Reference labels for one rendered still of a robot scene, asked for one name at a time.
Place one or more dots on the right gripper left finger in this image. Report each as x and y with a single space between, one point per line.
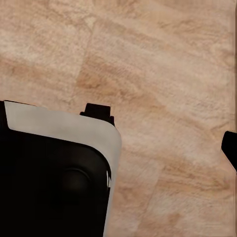
12 147

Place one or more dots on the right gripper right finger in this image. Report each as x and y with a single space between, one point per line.
229 147

